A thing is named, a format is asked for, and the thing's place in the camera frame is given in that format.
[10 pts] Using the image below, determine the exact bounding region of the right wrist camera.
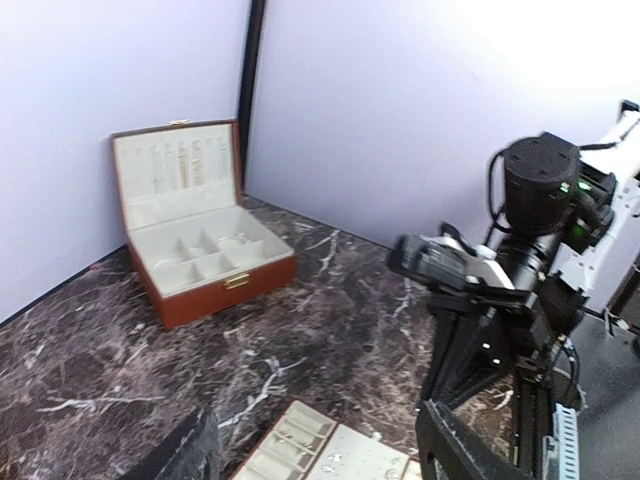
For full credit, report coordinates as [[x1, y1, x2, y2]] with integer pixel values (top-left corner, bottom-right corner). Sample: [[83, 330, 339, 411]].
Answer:
[[387, 222, 515, 292]]

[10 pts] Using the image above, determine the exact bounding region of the red wooden jewelry box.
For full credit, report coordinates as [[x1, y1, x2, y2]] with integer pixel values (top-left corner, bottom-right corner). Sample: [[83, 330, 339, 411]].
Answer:
[[110, 120, 296, 329]]

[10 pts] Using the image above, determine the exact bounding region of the beige jewelry tray insert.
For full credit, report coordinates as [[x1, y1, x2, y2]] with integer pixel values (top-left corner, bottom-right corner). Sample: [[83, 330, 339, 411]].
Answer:
[[231, 400, 421, 480]]

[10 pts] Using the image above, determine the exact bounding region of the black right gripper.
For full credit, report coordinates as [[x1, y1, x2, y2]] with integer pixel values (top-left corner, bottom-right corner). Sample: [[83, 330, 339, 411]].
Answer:
[[419, 279, 585, 409]]

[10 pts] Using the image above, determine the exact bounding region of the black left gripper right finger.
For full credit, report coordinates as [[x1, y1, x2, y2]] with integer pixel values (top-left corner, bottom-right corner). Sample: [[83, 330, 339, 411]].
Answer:
[[415, 400, 532, 480]]

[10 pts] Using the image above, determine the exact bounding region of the white slotted cable duct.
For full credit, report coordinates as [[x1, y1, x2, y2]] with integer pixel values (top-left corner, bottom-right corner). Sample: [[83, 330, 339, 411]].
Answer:
[[542, 403, 580, 480]]

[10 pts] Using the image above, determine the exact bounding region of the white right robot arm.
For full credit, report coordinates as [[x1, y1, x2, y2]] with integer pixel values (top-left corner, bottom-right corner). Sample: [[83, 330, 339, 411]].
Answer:
[[388, 101, 639, 408]]

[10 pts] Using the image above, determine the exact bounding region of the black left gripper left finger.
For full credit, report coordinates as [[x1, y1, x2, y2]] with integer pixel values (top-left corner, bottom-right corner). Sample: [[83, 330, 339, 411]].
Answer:
[[120, 408, 221, 480]]

